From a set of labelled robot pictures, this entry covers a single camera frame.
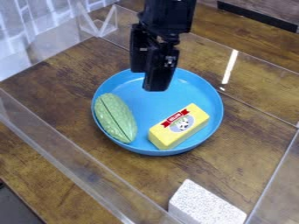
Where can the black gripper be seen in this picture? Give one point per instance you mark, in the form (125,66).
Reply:
(164,19)

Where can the yellow block with label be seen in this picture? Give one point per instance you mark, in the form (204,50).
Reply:
(177,127)

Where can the blue round tray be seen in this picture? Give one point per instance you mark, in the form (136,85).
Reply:
(152,106)

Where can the white speckled foam block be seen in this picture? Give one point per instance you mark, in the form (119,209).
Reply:
(196,206)

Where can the green bitter gourd toy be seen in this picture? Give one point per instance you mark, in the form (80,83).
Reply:
(115,118)

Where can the clear acrylic corner bracket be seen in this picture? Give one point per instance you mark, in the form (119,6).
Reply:
(96,27)

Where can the clear acrylic front wall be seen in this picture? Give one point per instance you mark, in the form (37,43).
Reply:
(95,179)

